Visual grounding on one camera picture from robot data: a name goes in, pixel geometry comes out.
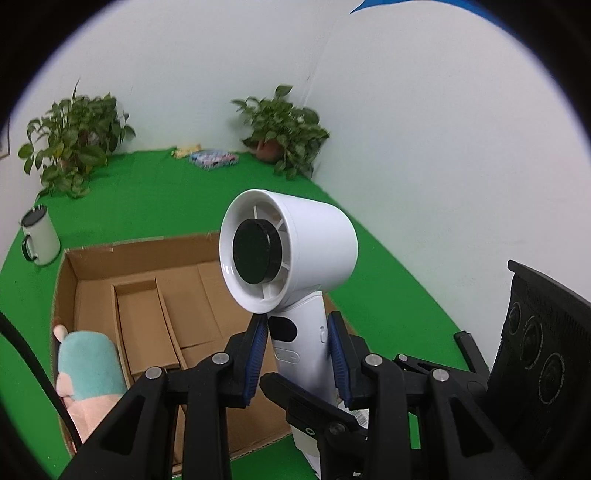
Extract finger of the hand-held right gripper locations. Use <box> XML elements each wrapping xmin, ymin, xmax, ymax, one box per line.
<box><xmin>260</xmin><ymin>373</ymin><xmax>372</xmax><ymax>480</ymax></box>
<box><xmin>394</xmin><ymin>353</ymin><xmax>490</xmax><ymax>396</ymax></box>

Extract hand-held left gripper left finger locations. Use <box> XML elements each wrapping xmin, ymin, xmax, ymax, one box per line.
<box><xmin>58</xmin><ymin>318</ymin><xmax>269</xmax><ymax>480</ymax></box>

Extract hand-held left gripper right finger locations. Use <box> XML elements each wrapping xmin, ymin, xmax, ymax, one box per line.
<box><xmin>325</xmin><ymin>311</ymin><xmax>536</xmax><ymax>480</ymax></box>

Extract large cardboard box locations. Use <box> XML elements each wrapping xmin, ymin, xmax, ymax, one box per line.
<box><xmin>50</xmin><ymin>232</ymin><xmax>363</xmax><ymax>477</ymax></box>

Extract long narrow brown cardboard box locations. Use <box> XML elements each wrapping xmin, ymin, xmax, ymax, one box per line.
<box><xmin>113</xmin><ymin>279</ymin><xmax>188</xmax><ymax>384</ymax></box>

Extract white handheld fan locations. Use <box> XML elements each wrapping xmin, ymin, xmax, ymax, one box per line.
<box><xmin>219</xmin><ymin>188</ymin><xmax>358</xmax><ymax>476</ymax></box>

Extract pink and teal plush toy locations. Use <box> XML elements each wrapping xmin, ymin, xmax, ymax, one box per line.
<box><xmin>52</xmin><ymin>323</ymin><xmax>127</xmax><ymax>446</ymax></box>

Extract green table cloth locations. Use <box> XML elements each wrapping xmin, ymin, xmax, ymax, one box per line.
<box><xmin>0</xmin><ymin>148</ymin><xmax>476</xmax><ymax>480</ymax></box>

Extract colourful printed packet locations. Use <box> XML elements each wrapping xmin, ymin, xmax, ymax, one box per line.
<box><xmin>188</xmin><ymin>148</ymin><xmax>241</xmax><ymax>171</ymax></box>

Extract potted plant in terracotta pot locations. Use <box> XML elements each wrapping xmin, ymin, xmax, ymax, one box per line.
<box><xmin>232</xmin><ymin>84</ymin><xmax>331</xmax><ymax>181</ymax></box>

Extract bushy potted plant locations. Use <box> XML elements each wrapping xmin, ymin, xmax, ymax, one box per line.
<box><xmin>17</xmin><ymin>78</ymin><xmax>136</xmax><ymax>199</ymax></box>

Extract black cable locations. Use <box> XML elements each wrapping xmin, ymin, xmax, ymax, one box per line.
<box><xmin>0</xmin><ymin>311</ymin><xmax>86</xmax><ymax>446</ymax></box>

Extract white mug with black handle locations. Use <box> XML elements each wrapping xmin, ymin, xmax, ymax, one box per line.
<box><xmin>19</xmin><ymin>205</ymin><xmax>62</xmax><ymax>267</ymax></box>

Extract blue wall decal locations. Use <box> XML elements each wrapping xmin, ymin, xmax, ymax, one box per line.
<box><xmin>349</xmin><ymin>0</ymin><xmax>490</xmax><ymax>14</ymax></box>

